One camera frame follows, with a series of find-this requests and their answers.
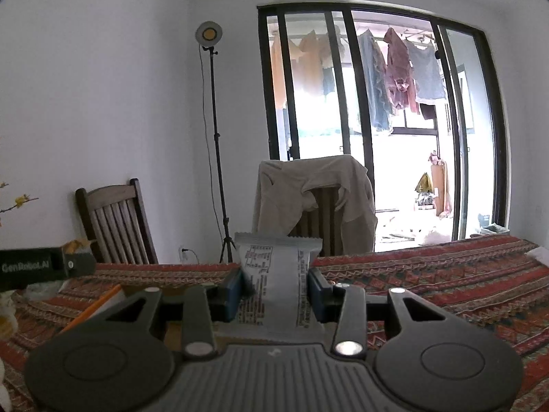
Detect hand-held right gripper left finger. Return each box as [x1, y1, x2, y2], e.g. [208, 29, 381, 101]
[71, 268, 244, 360]

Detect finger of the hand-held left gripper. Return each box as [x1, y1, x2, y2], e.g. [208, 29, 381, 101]
[62, 251, 96, 278]

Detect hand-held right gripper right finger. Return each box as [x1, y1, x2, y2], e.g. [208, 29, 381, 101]
[308, 267, 462, 359]

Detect white snack packet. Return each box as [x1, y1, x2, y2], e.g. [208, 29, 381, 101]
[234, 232, 322, 344]

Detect orange cardboard box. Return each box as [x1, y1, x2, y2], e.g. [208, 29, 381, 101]
[60, 284, 228, 353]

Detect orange yellow crumpled item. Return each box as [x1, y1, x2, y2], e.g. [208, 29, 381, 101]
[63, 239, 93, 255]

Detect dark wooden chair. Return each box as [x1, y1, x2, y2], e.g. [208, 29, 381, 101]
[76, 179, 159, 265]

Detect yellow flower branches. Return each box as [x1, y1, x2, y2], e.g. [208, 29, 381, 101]
[0, 182, 39, 228]

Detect jacket-draped wooden chair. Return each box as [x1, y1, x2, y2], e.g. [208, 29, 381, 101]
[295, 186, 344, 256]

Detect beige jacket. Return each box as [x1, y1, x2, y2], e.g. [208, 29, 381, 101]
[252, 155, 378, 255]

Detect patterned woven tablecloth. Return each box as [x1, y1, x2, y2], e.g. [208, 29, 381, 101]
[0, 237, 549, 412]

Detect round studio light on stand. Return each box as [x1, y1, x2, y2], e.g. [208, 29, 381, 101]
[195, 21, 237, 263]

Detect wooden balcony stand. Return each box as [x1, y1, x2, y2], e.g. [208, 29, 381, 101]
[428, 151, 454, 219]

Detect black-framed sliding glass door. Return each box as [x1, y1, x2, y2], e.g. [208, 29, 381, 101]
[256, 2, 509, 253]

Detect hanging blue denim garment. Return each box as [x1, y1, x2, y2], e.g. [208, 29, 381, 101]
[358, 29, 394, 135]

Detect white paper sheet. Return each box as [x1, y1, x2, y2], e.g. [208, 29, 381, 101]
[525, 247, 549, 267]

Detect hanging orange garment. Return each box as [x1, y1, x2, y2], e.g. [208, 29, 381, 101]
[298, 30, 325, 98]

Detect hanging maroon shirt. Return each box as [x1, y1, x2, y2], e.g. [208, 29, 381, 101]
[383, 28, 421, 115]

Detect hanging grey shirt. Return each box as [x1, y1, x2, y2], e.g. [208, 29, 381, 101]
[405, 38, 448, 104]

